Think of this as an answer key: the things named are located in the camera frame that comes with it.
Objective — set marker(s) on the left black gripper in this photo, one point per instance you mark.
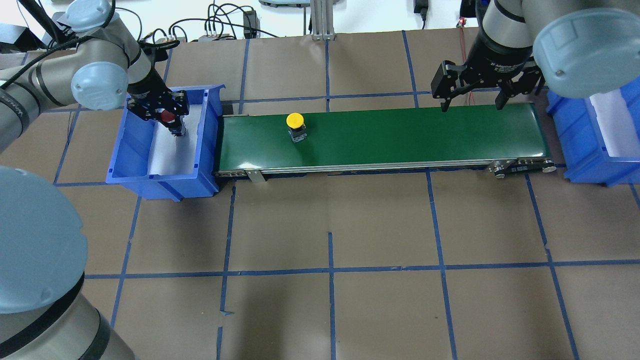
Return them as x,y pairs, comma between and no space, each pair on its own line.
146,86

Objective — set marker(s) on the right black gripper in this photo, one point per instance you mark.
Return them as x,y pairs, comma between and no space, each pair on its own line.
501,60

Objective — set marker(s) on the red push button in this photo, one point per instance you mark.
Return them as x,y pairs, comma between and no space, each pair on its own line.
167,119

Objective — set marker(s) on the yellow push button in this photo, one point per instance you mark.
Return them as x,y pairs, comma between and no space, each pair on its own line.
296,126

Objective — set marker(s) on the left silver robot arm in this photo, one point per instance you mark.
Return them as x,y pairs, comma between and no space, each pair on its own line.
44,252

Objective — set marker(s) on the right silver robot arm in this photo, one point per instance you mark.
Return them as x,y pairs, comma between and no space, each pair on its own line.
577,48

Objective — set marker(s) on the left blue plastic bin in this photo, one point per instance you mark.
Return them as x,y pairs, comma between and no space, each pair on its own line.
131,152

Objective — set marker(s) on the blue plastic bin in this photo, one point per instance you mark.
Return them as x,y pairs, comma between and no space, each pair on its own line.
584,151
131,152

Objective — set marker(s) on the white foam in left bin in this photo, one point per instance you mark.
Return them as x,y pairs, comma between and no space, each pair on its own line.
171,155

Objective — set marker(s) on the white foam in bin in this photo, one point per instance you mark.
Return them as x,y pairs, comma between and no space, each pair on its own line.
171,155
616,124

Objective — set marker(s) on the green conveyor belt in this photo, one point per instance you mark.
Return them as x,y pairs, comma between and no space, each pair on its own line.
509,141

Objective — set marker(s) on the black power adapter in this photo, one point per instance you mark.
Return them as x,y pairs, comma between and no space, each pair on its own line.
421,7

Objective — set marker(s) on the right blue plastic bin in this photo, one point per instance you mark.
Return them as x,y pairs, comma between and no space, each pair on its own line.
584,151

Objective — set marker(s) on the white foam in right bin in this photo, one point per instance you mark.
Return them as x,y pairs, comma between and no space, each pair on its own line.
616,124

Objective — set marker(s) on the aluminium frame post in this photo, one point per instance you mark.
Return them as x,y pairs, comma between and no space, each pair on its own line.
322,20

